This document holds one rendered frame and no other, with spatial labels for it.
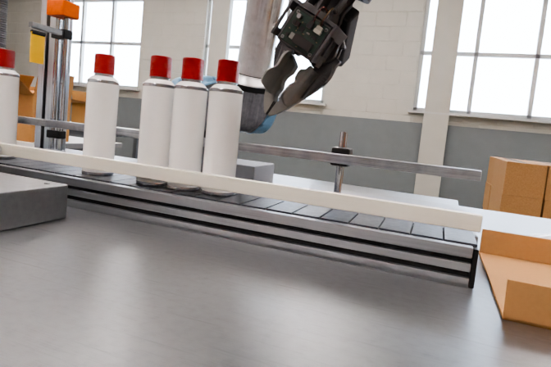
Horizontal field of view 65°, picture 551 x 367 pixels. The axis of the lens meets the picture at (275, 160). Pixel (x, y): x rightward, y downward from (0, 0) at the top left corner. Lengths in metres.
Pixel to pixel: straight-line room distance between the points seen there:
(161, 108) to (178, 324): 0.40
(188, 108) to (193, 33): 6.53
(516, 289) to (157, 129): 0.52
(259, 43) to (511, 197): 2.93
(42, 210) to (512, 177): 3.37
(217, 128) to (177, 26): 6.75
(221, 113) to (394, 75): 5.42
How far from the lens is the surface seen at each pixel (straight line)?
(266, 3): 1.05
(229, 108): 0.65
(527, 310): 0.50
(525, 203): 3.73
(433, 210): 0.56
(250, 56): 1.06
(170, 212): 0.66
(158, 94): 0.70
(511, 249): 0.75
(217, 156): 0.65
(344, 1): 0.58
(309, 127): 6.19
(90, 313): 0.40
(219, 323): 0.38
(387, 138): 5.96
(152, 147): 0.71
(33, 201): 0.66
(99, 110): 0.78
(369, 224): 0.58
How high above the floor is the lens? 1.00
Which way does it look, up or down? 5 degrees down
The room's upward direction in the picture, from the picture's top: 6 degrees clockwise
